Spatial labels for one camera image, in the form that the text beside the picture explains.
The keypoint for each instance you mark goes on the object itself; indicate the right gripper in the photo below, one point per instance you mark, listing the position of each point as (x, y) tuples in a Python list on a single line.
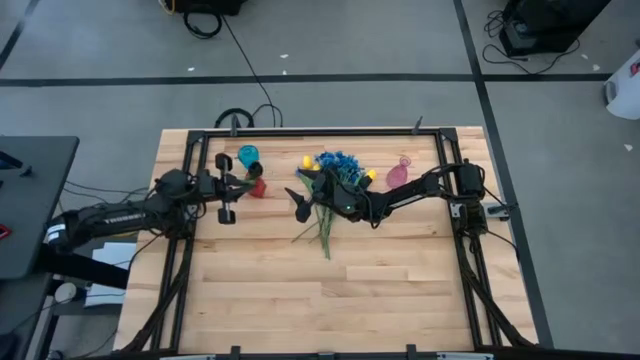
[(332, 192)]

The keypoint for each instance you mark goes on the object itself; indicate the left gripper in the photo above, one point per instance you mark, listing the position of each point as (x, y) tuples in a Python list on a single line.
[(226, 190)]

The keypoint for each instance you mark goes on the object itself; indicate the red glass vase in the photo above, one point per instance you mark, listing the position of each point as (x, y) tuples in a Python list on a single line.
[(259, 189)]

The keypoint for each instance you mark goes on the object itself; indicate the pink ribbed glass vase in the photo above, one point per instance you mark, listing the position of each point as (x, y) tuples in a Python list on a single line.
[(396, 176)]

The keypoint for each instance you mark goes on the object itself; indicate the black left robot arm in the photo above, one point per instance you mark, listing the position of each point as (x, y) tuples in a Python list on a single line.
[(115, 220)]

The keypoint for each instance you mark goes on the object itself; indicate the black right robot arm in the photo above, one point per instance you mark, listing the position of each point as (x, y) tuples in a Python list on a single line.
[(415, 189)]

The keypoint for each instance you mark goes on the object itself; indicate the cyan glass vase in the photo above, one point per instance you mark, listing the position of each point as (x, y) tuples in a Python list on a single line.
[(247, 155)]

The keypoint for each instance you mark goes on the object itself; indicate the black artificial tulip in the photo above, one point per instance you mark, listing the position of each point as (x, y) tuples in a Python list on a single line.
[(255, 170)]

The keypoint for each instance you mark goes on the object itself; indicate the white papers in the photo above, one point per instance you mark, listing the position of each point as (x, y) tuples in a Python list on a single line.
[(112, 255)]

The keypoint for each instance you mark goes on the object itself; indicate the black box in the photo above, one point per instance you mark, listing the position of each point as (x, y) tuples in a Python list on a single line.
[(210, 5)]

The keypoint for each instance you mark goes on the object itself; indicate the white round object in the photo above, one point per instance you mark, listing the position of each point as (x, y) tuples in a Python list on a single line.
[(65, 292)]

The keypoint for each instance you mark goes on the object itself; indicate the black desk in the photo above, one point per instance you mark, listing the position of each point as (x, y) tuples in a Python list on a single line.
[(35, 200)]

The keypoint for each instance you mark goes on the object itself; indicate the red sticker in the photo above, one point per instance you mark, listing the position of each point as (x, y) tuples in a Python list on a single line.
[(3, 231)]

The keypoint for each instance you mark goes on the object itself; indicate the black equipment case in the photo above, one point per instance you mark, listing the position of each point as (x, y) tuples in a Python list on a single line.
[(540, 25)]

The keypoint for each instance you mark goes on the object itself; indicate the white bin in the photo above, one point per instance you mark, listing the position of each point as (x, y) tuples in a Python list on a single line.
[(625, 90)]

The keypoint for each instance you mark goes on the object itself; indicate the black aluminium table frame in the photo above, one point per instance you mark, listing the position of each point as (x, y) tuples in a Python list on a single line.
[(320, 132)]

